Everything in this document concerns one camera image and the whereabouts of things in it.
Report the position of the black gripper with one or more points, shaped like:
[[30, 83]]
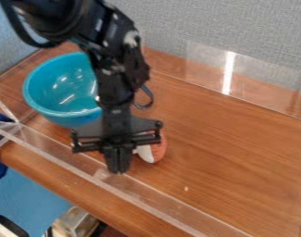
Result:
[[101, 135]]

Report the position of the brown and white toy mushroom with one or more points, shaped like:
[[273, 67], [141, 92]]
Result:
[[152, 153]]

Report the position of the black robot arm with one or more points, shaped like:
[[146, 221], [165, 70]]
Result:
[[105, 33]]

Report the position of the blue bowl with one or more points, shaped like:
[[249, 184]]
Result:
[[61, 88]]

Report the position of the clear acrylic front barrier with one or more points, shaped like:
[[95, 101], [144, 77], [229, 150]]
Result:
[[153, 201]]

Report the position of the clear acrylic barrier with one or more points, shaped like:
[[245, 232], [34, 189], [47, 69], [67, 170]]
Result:
[[153, 201], [258, 82]]

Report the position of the black and white object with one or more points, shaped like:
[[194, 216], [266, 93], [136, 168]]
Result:
[[10, 229]]

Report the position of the clear acrylic back barrier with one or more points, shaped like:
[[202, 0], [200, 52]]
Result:
[[258, 82]]

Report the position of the metal frame under table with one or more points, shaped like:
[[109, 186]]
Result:
[[75, 223]]

